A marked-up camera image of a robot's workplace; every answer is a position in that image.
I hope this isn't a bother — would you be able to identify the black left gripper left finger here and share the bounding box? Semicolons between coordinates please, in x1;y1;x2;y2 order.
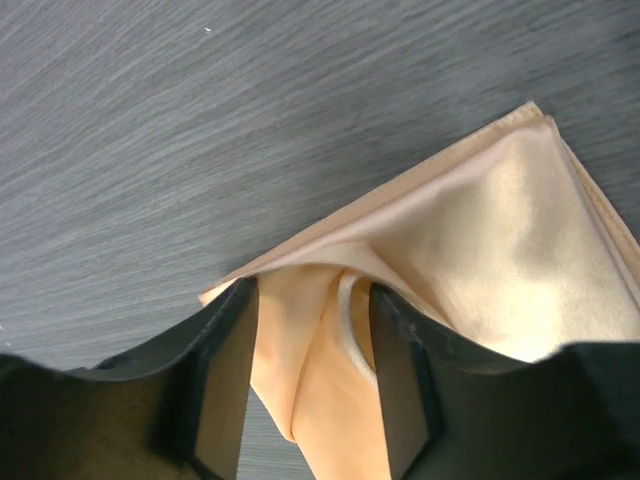
1;279;258;479

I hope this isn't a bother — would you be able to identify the beige satin napkin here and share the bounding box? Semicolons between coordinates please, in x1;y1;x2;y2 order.
201;103;639;479

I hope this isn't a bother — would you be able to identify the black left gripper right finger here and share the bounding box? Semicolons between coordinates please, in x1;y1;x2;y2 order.
369;285;639;479

